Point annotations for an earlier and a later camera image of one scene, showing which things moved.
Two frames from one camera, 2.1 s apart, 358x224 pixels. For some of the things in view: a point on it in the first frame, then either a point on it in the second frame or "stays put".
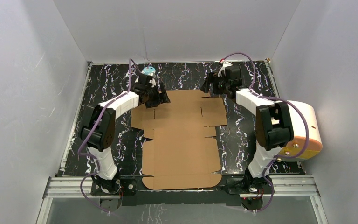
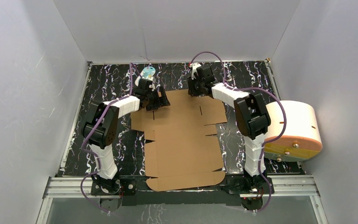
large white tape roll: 306,141 stays put
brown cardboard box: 180,155 stays put
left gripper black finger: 163,96 stays put
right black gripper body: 220,85 → 195,86
